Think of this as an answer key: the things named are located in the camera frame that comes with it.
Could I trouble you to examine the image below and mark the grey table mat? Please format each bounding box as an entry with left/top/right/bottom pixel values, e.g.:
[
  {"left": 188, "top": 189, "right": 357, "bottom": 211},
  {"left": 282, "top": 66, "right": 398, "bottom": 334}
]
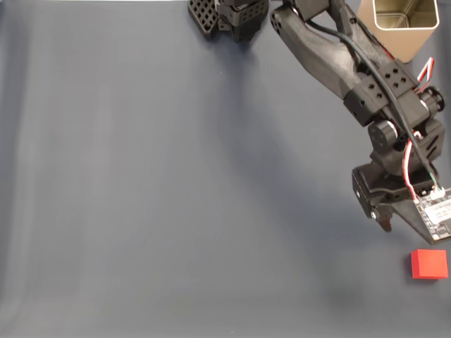
[{"left": 0, "top": 0, "right": 451, "bottom": 338}]

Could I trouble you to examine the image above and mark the gold metal tin container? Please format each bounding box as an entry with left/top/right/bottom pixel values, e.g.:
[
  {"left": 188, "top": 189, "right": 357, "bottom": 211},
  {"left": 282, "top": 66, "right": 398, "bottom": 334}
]
[{"left": 356, "top": 0, "right": 441, "bottom": 64}]

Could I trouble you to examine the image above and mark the black camera cable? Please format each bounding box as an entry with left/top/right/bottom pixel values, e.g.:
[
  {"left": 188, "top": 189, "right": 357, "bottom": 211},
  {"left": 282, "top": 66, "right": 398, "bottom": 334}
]
[{"left": 305, "top": 19, "right": 440, "bottom": 193}]

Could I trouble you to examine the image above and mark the red cube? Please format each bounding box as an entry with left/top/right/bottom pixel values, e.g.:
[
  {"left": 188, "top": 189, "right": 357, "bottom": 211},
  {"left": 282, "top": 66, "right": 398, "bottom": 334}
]
[{"left": 410, "top": 249, "right": 450, "bottom": 281}]

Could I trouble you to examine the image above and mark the white camera circuit board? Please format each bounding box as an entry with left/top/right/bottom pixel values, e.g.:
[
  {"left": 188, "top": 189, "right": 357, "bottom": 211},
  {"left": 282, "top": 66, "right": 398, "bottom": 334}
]
[{"left": 411, "top": 187, "right": 451, "bottom": 245}]

